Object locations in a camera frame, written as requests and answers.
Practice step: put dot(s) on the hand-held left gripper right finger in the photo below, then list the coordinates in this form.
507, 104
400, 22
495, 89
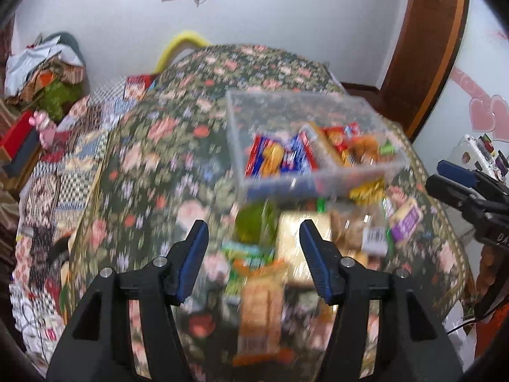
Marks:
317, 255

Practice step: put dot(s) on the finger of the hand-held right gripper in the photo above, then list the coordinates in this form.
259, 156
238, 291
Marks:
457, 172
447, 190

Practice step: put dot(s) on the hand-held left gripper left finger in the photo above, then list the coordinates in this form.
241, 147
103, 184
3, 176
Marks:
191, 255

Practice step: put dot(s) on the clear plastic container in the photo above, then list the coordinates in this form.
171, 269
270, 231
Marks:
278, 111

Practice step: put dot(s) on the beige cracker packet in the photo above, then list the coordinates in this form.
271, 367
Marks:
296, 246

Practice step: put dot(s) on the white board with stickers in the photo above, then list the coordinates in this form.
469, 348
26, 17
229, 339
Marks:
483, 153

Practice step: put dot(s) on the clear cookie bag white label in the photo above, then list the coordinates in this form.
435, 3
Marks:
354, 230

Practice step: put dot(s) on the purple snack packet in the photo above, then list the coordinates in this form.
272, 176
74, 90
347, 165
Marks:
405, 221

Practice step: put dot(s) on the green and white snack packet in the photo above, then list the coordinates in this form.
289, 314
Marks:
244, 262

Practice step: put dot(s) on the yellow snack packet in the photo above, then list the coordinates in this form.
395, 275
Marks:
368, 191

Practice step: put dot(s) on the orange cracker packet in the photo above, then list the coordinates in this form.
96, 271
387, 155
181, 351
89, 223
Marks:
258, 314

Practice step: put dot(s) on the floral tablecloth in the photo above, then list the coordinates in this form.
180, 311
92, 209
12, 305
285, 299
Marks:
159, 175

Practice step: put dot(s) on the blue and red snack packet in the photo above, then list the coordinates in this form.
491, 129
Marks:
278, 157

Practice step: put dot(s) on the red and orange snack packet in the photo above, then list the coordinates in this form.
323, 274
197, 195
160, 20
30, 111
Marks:
350, 143

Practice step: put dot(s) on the checked patchwork blanket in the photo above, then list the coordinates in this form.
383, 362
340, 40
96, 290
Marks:
43, 207

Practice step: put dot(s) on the pink plush toy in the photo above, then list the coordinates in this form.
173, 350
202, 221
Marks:
44, 127

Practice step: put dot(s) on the yellow curved tube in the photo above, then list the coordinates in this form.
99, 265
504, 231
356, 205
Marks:
179, 45

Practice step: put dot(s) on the red box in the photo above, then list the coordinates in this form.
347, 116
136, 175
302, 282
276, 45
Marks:
18, 137

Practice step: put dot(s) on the pile of clothes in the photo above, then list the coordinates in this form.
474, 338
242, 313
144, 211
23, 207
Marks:
43, 75

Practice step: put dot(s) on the pink heart wall sticker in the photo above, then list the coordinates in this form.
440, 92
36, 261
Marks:
489, 113

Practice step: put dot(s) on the wooden door frame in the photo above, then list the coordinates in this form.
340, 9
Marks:
429, 47

